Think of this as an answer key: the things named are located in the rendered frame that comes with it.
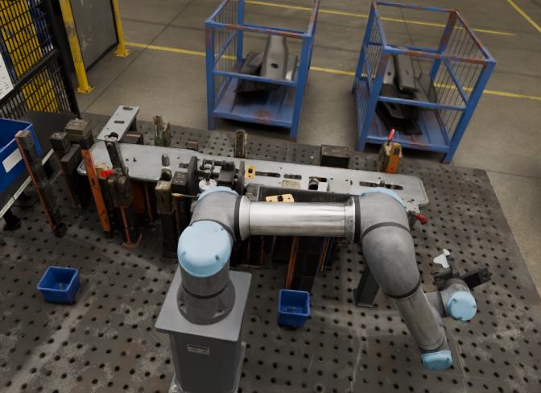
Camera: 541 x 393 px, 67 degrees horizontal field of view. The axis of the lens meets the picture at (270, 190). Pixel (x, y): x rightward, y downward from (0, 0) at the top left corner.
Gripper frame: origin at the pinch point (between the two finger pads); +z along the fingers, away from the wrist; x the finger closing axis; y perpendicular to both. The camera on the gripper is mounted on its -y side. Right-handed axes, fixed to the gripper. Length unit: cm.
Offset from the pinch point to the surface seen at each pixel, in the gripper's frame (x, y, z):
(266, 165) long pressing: -60, 53, 5
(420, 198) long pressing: -25.7, 1.8, 12.7
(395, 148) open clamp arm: -47, 4, 21
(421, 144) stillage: -38, -15, 206
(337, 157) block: -53, 27, 18
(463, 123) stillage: -42, -49, 199
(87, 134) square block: -100, 116, -13
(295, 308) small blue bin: -6, 57, -14
